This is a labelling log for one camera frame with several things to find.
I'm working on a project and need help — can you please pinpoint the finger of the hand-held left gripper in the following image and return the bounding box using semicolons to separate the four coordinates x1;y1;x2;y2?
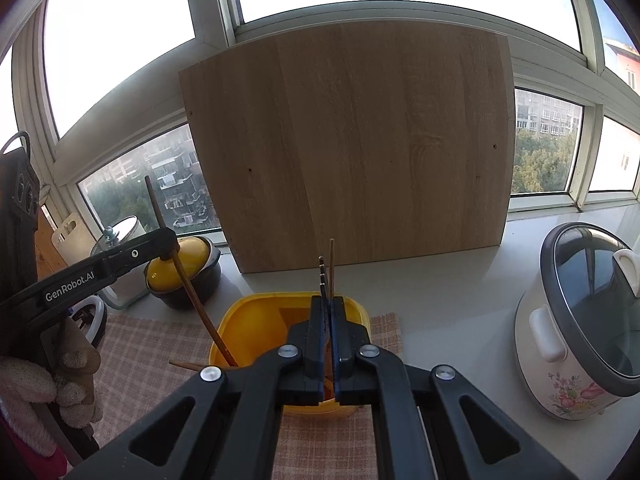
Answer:
100;227;184;282

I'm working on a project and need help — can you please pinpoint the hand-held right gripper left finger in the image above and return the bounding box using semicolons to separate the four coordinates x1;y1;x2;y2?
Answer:
62;295;332;480

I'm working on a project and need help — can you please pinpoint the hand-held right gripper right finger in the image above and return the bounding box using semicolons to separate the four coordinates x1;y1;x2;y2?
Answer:
330;296;581;480

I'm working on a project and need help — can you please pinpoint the yellow plastic container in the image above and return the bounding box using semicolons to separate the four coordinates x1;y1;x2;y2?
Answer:
209;292;371;416

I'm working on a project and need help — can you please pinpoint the person's left forearm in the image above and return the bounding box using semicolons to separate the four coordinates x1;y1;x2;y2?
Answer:
0;412;68;480

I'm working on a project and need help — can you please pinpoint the person's left hand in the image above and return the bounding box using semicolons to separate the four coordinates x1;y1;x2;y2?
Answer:
0;345;104;429

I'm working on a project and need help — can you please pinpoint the wooden plank panel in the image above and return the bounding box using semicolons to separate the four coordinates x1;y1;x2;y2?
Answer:
34;204;67;283

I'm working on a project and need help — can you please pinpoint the white appliance with teal base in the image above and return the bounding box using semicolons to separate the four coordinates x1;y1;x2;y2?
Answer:
90;215;152;309

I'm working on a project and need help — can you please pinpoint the black pot with yellow lid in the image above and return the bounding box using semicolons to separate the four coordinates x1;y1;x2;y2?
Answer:
145;235;222;311

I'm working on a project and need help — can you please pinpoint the small wooden cutting board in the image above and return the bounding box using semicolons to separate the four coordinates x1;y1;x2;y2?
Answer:
51;212;96;271

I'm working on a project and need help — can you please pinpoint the pink checkered cloth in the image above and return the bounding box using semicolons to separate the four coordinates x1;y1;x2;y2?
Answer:
92;312;403;480

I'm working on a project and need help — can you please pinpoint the white floral rice cooker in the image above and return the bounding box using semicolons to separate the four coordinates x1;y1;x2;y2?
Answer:
515;222;640;420

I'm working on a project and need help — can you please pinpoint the white ring light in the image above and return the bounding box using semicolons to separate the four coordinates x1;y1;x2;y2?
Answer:
65;295;107;348

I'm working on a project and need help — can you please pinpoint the black cable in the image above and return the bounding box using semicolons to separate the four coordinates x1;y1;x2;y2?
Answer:
0;131;32;159

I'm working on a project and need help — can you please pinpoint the white window frame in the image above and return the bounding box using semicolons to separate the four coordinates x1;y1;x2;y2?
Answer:
10;0;640;261

